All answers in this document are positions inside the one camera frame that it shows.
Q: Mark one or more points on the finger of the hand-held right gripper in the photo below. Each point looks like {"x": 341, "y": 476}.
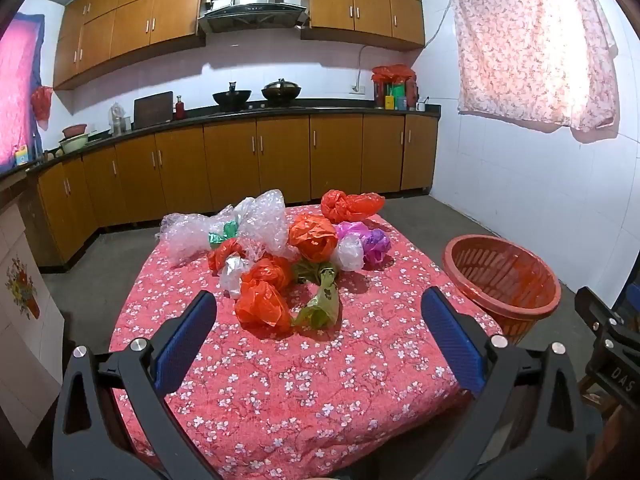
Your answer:
{"x": 587, "y": 302}

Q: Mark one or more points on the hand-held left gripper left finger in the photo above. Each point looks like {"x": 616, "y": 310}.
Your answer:
{"x": 185, "y": 340}

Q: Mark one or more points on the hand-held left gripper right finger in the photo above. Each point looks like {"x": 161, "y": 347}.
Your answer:
{"x": 450, "y": 340}

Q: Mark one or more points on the red plastic basket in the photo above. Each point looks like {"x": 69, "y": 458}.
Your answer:
{"x": 500, "y": 280}

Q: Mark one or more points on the orange plastic bag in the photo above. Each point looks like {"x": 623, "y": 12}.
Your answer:
{"x": 267, "y": 272}
{"x": 225, "y": 255}
{"x": 262, "y": 307}
{"x": 312, "y": 237}

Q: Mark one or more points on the white plastic bag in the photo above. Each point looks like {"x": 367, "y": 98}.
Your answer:
{"x": 232, "y": 275}
{"x": 347, "y": 255}

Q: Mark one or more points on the clear bubble wrap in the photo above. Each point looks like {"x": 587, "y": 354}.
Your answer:
{"x": 190, "y": 235}

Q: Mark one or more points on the purple plastic bag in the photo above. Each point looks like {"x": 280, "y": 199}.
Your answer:
{"x": 375, "y": 247}

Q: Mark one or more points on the red floral tablecloth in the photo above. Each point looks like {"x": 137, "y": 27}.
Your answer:
{"x": 300, "y": 385}

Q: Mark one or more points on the olive green plastic bag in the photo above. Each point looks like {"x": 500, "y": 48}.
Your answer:
{"x": 322, "y": 300}

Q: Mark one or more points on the pink plastic bag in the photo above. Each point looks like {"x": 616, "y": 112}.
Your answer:
{"x": 350, "y": 230}

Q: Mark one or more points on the red knotted plastic bag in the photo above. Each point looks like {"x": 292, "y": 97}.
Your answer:
{"x": 350, "y": 205}

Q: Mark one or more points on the flower print tile board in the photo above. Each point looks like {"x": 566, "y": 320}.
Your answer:
{"x": 22, "y": 285}

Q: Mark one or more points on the wooden lower cabinets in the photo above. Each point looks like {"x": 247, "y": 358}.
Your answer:
{"x": 280, "y": 160}

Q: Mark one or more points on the wooden cabinets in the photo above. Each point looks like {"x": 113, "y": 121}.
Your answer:
{"x": 125, "y": 25}
{"x": 365, "y": 5}
{"x": 280, "y": 160}

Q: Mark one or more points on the green basin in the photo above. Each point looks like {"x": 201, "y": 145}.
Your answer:
{"x": 75, "y": 144}

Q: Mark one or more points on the glass jar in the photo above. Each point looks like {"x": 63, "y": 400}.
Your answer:
{"x": 119, "y": 121}

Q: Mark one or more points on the red bottle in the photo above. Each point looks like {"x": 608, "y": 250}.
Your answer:
{"x": 180, "y": 110}

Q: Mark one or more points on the dark cutting board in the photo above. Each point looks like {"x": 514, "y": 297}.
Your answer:
{"x": 152, "y": 110}

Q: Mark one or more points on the pink basin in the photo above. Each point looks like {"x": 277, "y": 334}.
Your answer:
{"x": 75, "y": 131}

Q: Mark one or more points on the colourful small box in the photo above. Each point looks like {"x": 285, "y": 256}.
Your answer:
{"x": 22, "y": 156}

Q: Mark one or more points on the black kitchen countertop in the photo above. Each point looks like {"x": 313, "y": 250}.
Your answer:
{"x": 330, "y": 109}

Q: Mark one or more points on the pink floral curtain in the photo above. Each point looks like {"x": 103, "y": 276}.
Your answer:
{"x": 525, "y": 45}

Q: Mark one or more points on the black wok with lid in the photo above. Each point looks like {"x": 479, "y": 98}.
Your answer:
{"x": 281, "y": 92}

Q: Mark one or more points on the hanging red plastic bag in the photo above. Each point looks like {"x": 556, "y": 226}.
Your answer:
{"x": 42, "y": 102}

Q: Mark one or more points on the wooden upper cabinets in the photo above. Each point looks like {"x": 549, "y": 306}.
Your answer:
{"x": 365, "y": 5}
{"x": 125, "y": 25}

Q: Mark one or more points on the steel range hood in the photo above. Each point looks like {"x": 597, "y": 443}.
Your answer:
{"x": 255, "y": 10}

